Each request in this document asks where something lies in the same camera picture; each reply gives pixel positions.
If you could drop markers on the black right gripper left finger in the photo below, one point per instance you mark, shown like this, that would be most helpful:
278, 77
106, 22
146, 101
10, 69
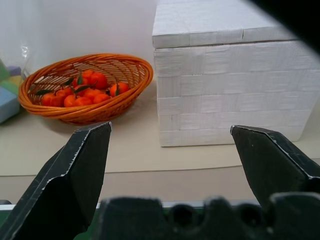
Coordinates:
62, 190

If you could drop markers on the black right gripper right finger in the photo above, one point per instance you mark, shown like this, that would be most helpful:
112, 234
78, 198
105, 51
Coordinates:
270, 165

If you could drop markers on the white woven storage box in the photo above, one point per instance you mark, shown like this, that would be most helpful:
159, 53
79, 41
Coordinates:
232, 100

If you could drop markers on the small orange tangerine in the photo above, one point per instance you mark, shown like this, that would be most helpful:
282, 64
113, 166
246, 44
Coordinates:
121, 88
69, 101
83, 82
83, 101
92, 93
99, 80
51, 100
101, 98
87, 74
79, 90
64, 92

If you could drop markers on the blue foam block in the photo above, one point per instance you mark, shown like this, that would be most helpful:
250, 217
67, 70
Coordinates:
6, 105

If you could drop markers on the yellow foam block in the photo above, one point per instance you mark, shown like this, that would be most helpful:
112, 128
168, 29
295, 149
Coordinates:
13, 81

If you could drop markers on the purple foam block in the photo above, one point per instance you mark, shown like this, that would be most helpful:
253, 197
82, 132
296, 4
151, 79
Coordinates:
15, 70

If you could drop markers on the green foam block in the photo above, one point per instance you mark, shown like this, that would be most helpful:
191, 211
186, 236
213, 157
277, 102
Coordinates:
3, 70

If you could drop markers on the orange wicker basket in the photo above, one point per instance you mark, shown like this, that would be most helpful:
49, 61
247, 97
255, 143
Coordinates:
125, 67

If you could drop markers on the white woven box lid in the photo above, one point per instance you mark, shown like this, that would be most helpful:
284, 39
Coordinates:
200, 22

